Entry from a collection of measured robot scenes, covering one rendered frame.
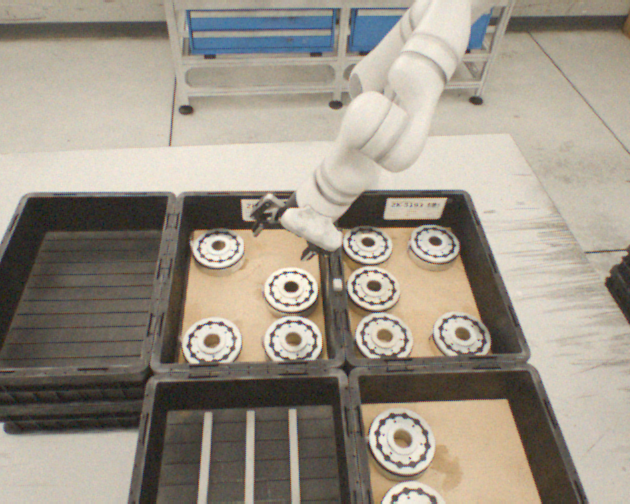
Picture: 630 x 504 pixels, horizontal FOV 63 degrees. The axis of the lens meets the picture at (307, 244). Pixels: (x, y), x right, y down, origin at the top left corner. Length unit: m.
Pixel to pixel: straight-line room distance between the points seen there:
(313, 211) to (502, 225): 0.78
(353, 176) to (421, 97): 0.13
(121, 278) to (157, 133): 1.81
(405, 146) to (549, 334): 0.73
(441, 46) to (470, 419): 0.58
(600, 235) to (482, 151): 1.13
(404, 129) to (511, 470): 0.56
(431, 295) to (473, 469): 0.33
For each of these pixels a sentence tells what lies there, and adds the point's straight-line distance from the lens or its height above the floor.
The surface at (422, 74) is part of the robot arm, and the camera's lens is 0.65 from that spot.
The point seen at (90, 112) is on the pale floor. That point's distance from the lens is 3.06.
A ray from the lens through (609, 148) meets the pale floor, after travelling 3.21.
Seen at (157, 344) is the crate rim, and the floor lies 0.93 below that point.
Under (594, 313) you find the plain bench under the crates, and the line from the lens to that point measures 1.33.
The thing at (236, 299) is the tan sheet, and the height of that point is 0.83.
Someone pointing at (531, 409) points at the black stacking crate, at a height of 0.89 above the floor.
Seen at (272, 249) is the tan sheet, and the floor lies 0.83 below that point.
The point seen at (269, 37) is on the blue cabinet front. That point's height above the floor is 0.40.
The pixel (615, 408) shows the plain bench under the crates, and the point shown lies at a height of 0.70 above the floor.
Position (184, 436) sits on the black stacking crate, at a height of 0.83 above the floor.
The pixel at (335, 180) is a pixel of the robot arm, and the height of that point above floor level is 1.20.
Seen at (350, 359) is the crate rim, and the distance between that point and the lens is 0.82.
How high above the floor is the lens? 1.64
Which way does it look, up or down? 49 degrees down
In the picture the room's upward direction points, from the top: 4 degrees clockwise
